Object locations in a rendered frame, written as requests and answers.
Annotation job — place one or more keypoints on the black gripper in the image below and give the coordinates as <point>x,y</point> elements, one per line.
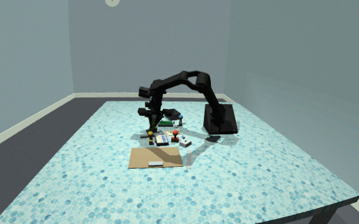
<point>154,109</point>

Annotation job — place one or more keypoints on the red rubber stamp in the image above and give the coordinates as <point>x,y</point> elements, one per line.
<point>175,139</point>

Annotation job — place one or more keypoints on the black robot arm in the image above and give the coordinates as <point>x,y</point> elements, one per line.
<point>203,85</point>

